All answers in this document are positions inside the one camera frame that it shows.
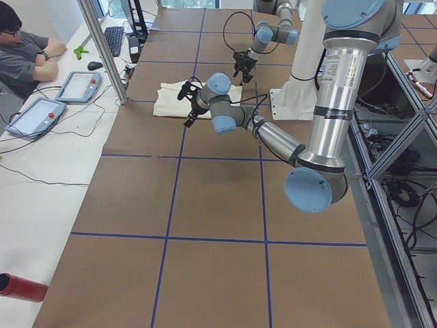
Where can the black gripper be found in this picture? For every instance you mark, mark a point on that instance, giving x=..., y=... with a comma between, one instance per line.
x=244, y=62
x=195, y=110

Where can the cream long-sleeve cat shirt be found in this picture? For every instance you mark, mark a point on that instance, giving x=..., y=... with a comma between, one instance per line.
x=167, y=104

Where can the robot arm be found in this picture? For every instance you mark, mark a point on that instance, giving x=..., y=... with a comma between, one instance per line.
x=282, y=33
x=332, y=48

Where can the second grey robot base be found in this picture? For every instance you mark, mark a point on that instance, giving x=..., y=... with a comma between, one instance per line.
x=422, y=71

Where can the black label box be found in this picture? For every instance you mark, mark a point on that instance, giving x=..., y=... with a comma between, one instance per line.
x=134, y=49

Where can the black computer mouse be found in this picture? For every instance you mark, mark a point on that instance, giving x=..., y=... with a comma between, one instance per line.
x=94, y=65

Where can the black keyboard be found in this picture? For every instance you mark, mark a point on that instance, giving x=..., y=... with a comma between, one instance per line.
x=114, y=37

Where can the far teach pendant tablet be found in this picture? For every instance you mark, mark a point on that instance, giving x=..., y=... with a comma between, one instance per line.
x=79, y=87

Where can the teach pendant tablet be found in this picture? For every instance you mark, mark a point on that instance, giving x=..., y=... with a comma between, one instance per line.
x=79, y=87
x=37, y=119

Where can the green plastic object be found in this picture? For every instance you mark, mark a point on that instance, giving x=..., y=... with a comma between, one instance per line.
x=79, y=51

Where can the near teach pendant tablet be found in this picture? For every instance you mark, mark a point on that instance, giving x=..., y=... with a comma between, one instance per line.
x=37, y=119

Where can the seated person grey shirt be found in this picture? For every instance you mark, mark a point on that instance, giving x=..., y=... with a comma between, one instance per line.
x=26, y=59

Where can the red bottle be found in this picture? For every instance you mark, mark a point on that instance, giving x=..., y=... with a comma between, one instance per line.
x=23, y=289

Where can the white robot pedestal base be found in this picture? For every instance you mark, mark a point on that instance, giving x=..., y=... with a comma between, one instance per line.
x=297, y=98

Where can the aluminium frame post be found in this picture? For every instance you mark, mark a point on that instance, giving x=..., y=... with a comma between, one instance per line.
x=96, y=33

